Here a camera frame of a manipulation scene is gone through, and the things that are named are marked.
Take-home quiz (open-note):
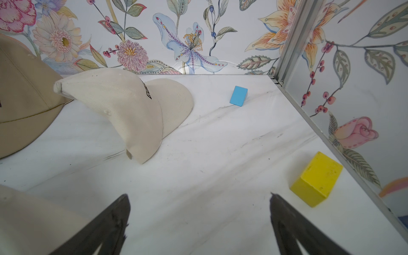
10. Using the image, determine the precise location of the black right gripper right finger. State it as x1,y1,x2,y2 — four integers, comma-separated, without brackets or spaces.
269,193,349,255

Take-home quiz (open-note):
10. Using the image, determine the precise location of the blue foam block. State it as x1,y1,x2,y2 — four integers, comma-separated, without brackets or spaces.
229,86,248,107

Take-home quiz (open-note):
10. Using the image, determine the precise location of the yellow foam block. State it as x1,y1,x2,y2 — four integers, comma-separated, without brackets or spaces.
290,152,343,208

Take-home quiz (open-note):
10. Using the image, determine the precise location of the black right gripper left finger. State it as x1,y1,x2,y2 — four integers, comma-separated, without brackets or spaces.
51,194,131,255

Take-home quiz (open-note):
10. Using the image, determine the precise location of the tan Colorado baseball cap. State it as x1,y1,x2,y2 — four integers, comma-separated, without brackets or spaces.
1,35,70,158

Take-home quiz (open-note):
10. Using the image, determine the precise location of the cream Colorado baseball cap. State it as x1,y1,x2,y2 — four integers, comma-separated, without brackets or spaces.
54,68,194,164

